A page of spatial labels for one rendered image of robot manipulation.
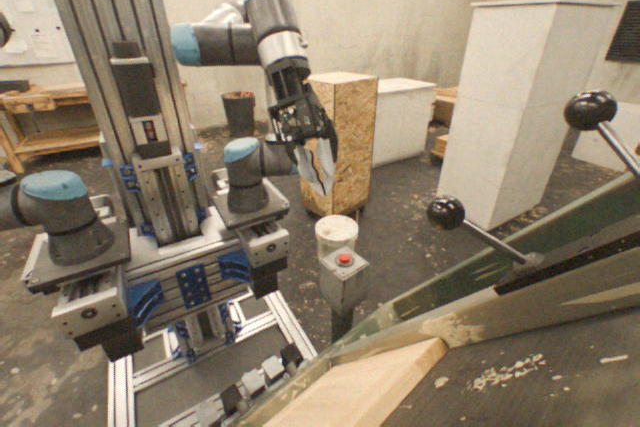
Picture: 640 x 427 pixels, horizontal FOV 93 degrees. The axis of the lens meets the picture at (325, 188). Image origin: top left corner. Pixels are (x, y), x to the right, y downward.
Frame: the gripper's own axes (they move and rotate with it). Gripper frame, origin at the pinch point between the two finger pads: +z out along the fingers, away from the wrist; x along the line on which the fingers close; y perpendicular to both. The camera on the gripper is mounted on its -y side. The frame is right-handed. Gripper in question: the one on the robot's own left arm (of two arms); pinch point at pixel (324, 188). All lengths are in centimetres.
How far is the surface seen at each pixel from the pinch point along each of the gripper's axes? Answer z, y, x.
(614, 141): 3.1, 19.6, 29.5
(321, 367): 40.4, -17.5, -16.6
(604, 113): 0.6, 18.8, 29.9
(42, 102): -186, -226, -341
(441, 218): 6.2, 18.5, 14.6
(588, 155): 52, -418, 265
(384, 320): 39, -33, -1
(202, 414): 45, -14, -49
